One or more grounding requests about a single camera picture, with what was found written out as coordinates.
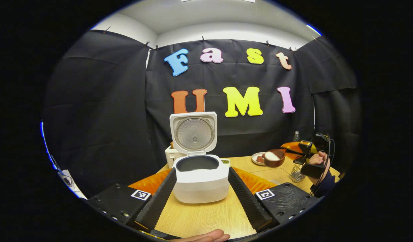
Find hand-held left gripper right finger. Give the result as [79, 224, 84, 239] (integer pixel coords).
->
[228, 167, 319, 233]

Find white printed panel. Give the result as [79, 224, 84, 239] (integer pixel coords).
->
[58, 169, 88, 199]

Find brown wooden spoon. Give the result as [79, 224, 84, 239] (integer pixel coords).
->
[263, 148, 306, 168]

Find black cable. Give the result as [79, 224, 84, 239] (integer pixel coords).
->
[314, 138, 336, 197]

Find white rice cooker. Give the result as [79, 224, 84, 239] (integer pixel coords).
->
[169, 112, 230, 204]

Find wire chopstick holder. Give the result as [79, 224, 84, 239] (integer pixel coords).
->
[290, 163, 302, 183]

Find black backdrop cloth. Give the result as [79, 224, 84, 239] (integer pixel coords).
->
[42, 30, 361, 199]

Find white toaster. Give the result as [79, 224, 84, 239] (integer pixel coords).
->
[165, 145, 178, 168]

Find white round plate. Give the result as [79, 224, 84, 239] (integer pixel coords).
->
[252, 152, 268, 166]

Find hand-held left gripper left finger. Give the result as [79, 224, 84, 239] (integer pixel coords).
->
[87, 167, 177, 233]

